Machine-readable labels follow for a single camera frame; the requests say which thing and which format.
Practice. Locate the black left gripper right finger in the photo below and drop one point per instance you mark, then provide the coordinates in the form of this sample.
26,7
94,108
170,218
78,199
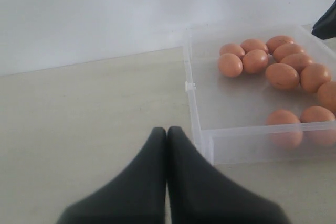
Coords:
199,193

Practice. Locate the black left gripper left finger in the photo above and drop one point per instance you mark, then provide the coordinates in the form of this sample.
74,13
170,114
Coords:
136,195

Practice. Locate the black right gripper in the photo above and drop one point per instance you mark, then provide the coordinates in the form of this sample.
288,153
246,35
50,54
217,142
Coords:
325,27

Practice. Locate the brown egg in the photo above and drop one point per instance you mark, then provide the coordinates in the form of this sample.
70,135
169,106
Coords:
277,41
327,94
298,61
285,50
255,61
230,65
321,122
232,48
254,44
287,133
282,76
313,76

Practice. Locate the clear plastic container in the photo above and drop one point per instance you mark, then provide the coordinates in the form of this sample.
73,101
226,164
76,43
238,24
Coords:
228,114

